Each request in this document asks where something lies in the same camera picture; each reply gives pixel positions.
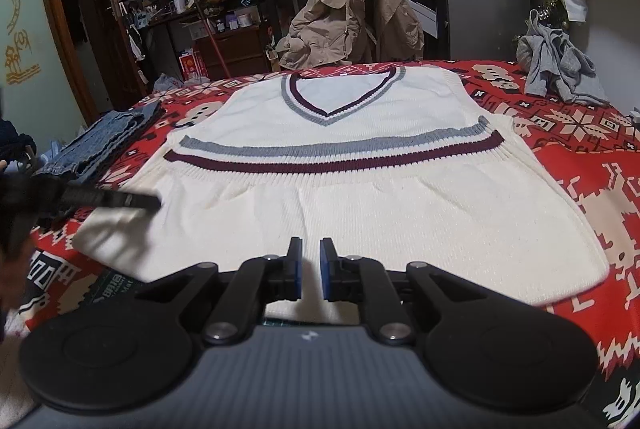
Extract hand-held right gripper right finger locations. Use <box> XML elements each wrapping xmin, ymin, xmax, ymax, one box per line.
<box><xmin>320</xmin><ymin>236</ymin><xmax>492</xmax><ymax>346</ymax></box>

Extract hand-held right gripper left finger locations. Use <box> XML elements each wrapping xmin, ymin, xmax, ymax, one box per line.
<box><xmin>132</xmin><ymin>236</ymin><xmax>304</xmax><ymax>346</ymax></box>

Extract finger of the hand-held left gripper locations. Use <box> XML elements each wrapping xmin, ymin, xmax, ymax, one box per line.
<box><xmin>61</xmin><ymin>187</ymin><xmax>163</xmax><ymax>212</ymax></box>

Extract white knit vest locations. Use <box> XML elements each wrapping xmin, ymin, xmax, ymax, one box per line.
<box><xmin>72</xmin><ymin>65</ymin><xmax>611</xmax><ymax>325</ymax></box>

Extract dark cloth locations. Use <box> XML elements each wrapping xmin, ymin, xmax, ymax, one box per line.
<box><xmin>0</xmin><ymin>120</ymin><xmax>37</xmax><ymax>166</ymax></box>

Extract blue jeans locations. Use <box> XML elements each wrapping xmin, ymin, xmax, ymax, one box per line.
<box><xmin>32</xmin><ymin>101</ymin><xmax>166</xmax><ymax>182</ymax></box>

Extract green cutting mat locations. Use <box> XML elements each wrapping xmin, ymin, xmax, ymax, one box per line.
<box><xmin>92</xmin><ymin>269</ymin><xmax>361</xmax><ymax>327</ymax></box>

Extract white plastic bag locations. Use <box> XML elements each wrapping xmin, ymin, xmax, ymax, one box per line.
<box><xmin>152</xmin><ymin>74</ymin><xmax>184</xmax><ymax>92</ymax></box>

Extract red box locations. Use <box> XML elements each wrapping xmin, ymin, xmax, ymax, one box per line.
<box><xmin>179</xmin><ymin>51</ymin><xmax>209</xmax><ymax>80</ymax></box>

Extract brown wooden cabinet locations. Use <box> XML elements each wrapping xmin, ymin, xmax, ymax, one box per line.
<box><xmin>195</xmin><ymin>26</ymin><xmax>273</xmax><ymax>80</ymax></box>

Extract beige coat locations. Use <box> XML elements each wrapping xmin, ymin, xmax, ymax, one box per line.
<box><xmin>277</xmin><ymin>0</ymin><xmax>426</xmax><ymax>70</ymax></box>

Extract red patterned blanket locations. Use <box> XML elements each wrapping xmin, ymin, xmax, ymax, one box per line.
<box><xmin>15</xmin><ymin>59</ymin><xmax>640</xmax><ymax>429</ymax></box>

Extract white drawer unit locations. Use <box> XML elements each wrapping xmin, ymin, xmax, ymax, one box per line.
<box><xmin>410</xmin><ymin>0</ymin><xmax>441</xmax><ymax>40</ymax></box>

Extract black desk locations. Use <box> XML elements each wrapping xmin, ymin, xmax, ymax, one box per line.
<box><xmin>262</xmin><ymin>0</ymin><xmax>448</xmax><ymax>60</ymax></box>

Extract grey hoodie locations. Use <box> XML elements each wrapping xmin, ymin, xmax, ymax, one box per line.
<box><xmin>515</xmin><ymin>9</ymin><xmax>611</xmax><ymax>104</ymax></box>

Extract small Christmas tree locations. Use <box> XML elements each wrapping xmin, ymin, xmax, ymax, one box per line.
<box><xmin>515</xmin><ymin>0</ymin><xmax>571</xmax><ymax>44</ymax></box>

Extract red broom handle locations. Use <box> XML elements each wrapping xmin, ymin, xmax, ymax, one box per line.
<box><xmin>197</xmin><ymin>4</ymin><xmax>233</xmax><ymax>80</ymax></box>

